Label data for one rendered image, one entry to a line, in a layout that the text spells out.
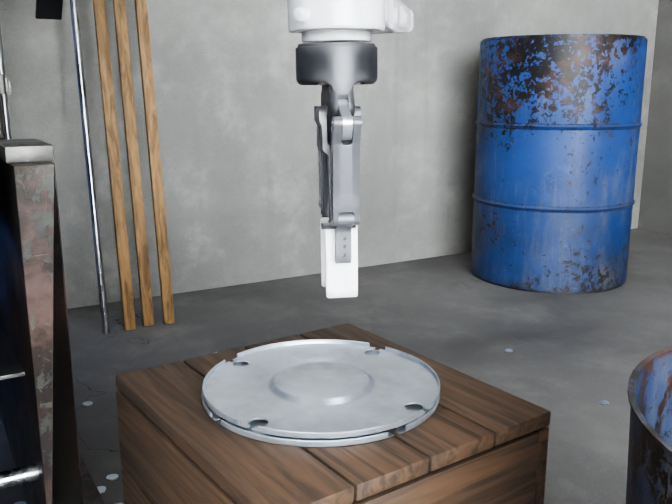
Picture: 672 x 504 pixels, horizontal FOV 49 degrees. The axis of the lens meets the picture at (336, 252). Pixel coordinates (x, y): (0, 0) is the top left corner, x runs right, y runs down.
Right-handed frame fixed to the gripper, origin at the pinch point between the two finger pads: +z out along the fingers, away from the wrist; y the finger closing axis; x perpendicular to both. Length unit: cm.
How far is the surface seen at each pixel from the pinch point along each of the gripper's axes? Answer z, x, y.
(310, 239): 42, 17, -207
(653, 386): 10.6, 27.3, 11.0
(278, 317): 56, 1, -154
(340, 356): 19.6, 3.4, -24.1
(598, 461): 56, 58, -54
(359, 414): 19.5, 3.0, -6.0
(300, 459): 20.4, -4.3, 1.4
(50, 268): 6.8, -34.3, -29.0
